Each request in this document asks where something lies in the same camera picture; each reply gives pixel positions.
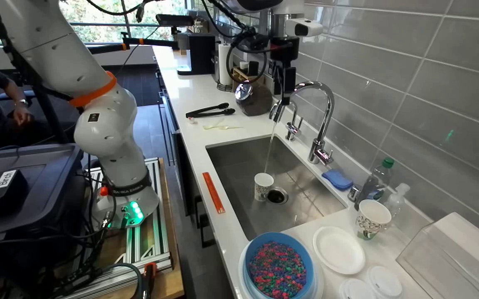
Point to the small white lid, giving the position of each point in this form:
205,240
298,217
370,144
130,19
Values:
385,283
356,290

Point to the small white lid front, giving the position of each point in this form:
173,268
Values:
356,290

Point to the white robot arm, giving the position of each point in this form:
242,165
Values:
47,51

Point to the white paper plate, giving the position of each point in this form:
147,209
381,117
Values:
338,250

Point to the black tongs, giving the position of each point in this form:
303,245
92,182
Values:
222,109

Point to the white mug in sink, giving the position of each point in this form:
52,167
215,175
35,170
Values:
263,185

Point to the small chrome side tap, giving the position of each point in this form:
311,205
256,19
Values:
293,129

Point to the clear plastic container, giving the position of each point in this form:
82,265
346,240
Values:
443,258

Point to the black coffee machine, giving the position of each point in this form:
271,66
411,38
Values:
193,53

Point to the blue bowl of beads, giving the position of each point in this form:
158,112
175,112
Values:
276,267

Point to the stainless steel sink basin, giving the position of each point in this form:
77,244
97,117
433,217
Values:
296,197

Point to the clear plastic bottle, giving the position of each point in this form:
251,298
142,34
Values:
396,199

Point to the orange ruler strip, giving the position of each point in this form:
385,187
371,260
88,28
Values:
213,194

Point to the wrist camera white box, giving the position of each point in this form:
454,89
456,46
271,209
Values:
303,28

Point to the green cap plastic bottle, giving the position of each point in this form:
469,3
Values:
376,182

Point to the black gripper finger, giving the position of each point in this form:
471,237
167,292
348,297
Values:
291,104
275,112

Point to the dark blue storage bin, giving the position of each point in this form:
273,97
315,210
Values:
39,187

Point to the blue sponge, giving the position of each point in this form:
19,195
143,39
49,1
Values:
338,180

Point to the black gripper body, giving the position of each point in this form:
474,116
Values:
283,51

